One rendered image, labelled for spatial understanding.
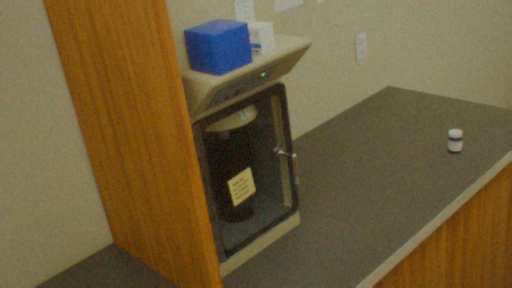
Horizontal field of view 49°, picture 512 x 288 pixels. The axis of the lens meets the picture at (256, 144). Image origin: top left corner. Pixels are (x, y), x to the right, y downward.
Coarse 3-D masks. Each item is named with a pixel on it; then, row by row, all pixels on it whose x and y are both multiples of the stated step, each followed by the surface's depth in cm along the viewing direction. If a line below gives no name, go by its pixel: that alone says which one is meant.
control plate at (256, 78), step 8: (264, 72) 130; (272, 72) 134; (248, 80) 128; (256, 80) 132; (264, 80) 136; (224, 88) 122; (232, 88) 126; (240, 88) 129; (248, 88) 133; (216, 96) 123; (224, 96) 127; (232, 96) 131; (216, 104) 128
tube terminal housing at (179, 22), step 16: (176, 0) 119; (192, 0) 122; (208, 0) 125; (224, 0) 128; (256, 0) 135; (272, 0) 138; (176, 16) 120; (192, 16) 123; (208, 16) 126; (224, 16) 129; (256, 16) 136; (272, 16) 140; (176, 32) 121; (176, 48) 122; (240, 96) 138; (208, 112) 133; (288, 224) 163; (272, 240) 160; (240, 256) 152; (224, 272) 149
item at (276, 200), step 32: (256, 96) 141; (224, 128) 136; (256, 128) 143; (288, 128) 152; (224, 160) 138; (256, 160) 146; (288, 160) 155; (224, 192) 141; (256, 192) 149; (288, 192) 158; (224, 224) 143; (256, 224) 152
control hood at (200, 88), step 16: (288, 48) 130; (304, 48) 134; (256, 64) 124; (272, 64) 129; (288, 64) 138; (192, 80) 120; (208, 80) 117; (224, 80) 119; (240, 80) 124; (272, 80) 141; (192, 96) 123; (208, 96) 120; (192, 112) 125
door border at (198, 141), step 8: (248, 96) 140; (200, 136) 131; (200, 144) 132; (200, 152) 132; (200, 160) 133; (208, 176) 136; (208, 184) 136; (208, 192) 137; (208, 200) 137; (216, 216) 141; (216, 224) 141; (216, 232) 142; (216, 240) 143; (224, 256) 146
